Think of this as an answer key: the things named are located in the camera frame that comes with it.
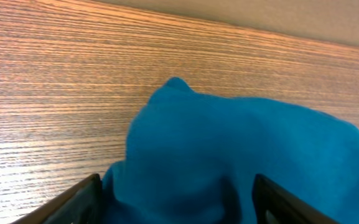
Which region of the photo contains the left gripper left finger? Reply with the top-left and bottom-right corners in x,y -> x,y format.
12,174 -> 102,224

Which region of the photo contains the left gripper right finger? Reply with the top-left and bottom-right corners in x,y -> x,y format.
252,174 -> 337,224

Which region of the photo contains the blue polo shirt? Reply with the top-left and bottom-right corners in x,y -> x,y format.
102,78 -> 359,223

